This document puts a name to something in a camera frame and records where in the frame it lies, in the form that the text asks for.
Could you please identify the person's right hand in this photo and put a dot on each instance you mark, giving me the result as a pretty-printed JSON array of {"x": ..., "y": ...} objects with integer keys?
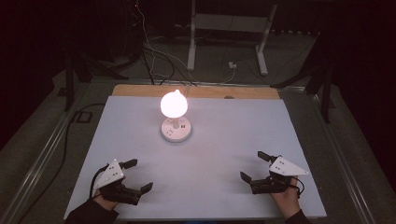
[{"x": 288, "y": 200}]

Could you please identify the person's left hand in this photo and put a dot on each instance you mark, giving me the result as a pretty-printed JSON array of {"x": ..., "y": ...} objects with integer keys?
[{"x": 106, "y": 204}]

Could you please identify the white round-base globe lamp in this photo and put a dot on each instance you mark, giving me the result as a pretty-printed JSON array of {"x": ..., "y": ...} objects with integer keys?
[{"x": 176, "y": 130}]

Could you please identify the aluminium frame rail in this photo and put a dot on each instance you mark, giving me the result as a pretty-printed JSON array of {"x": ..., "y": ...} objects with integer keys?
[
  {"x": 249, "y": 85},
  {"x": 40, "y": 161},
  {"x": 342, "y": 161}
]

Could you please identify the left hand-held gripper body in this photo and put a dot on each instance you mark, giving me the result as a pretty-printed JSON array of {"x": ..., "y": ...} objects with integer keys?
[{"x": 110, "y": 174}]

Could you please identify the black square frame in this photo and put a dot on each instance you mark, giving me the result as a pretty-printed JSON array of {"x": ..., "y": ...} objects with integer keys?
[{"x": 73, "y": 117}]

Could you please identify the black stand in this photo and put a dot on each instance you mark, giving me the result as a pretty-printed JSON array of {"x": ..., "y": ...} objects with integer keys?
[
  {"x": 326, "y": 99},
  {"x": 69, "y": 88}
]

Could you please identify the white plug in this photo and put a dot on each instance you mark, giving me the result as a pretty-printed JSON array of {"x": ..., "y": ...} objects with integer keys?
[{"x": 232, "y": 65}]

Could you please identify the grey metal stand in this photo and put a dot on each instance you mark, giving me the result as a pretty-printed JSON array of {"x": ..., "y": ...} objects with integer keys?
[{"x": 229, "y": 22}]

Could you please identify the wooden board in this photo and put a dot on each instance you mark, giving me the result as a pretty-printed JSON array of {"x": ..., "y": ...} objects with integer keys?
[{"x": 140, "y": 90}]

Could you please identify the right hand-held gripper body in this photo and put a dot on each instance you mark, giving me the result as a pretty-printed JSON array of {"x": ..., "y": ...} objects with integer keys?
[{"x": 285, "y": 168}]

